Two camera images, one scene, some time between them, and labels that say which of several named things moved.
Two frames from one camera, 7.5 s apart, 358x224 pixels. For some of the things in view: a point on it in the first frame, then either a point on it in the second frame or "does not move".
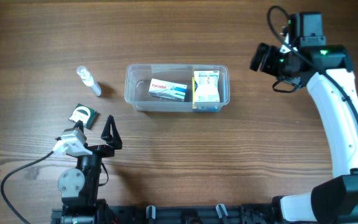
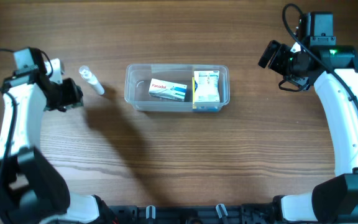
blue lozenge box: x=201 y=106 does not move
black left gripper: x=114 y=140 → x=73 y=96
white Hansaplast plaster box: x=207 y=86 does not move
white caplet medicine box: x=170 y=90 does not move
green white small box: x=84 y=114 → x=75 y=106
